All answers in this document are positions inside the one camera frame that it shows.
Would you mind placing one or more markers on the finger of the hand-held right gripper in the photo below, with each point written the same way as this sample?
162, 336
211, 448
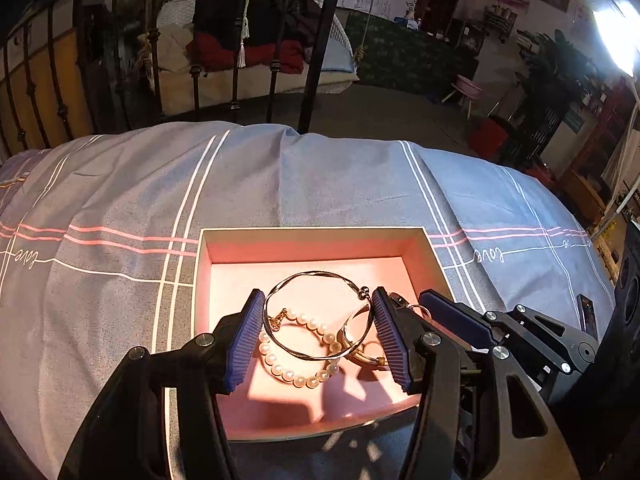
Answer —
587, 312
457, 316

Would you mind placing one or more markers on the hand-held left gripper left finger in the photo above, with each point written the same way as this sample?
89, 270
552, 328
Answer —
245, 342

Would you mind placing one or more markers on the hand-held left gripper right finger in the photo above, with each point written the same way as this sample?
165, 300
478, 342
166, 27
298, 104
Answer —
392, 345

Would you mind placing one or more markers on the silver twisted bangle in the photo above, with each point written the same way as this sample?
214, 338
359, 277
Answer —
272, 332

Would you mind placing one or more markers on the gold bangle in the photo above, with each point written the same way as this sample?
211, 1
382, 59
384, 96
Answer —
365, 357

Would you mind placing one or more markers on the pink jewelry box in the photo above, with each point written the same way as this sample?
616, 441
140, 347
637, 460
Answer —
300, 410

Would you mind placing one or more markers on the grey striped bed cover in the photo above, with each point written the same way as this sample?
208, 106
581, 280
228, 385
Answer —
110, 285

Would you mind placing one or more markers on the wooden shelf unit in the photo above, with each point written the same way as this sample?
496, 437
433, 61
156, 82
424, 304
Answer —
595, 160

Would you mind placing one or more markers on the red storage box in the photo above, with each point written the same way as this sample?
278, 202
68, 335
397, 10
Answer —
487, 135

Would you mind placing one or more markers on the pink round stool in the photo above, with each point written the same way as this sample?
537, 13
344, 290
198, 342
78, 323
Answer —
467, 89

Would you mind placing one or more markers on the dark potted plant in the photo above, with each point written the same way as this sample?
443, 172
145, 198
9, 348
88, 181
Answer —
547, 85

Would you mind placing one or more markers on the green patterned rug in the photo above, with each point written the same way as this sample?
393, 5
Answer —
415, 57

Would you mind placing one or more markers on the red cloth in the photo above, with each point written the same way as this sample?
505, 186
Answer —
280, 57

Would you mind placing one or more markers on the white wicker sofa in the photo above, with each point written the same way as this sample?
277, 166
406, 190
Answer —
340, 50

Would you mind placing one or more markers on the black clothing pile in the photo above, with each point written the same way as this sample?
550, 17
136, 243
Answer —
260, 20

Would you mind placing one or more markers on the black metal bed frame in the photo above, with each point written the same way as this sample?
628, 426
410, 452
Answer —
314, 50

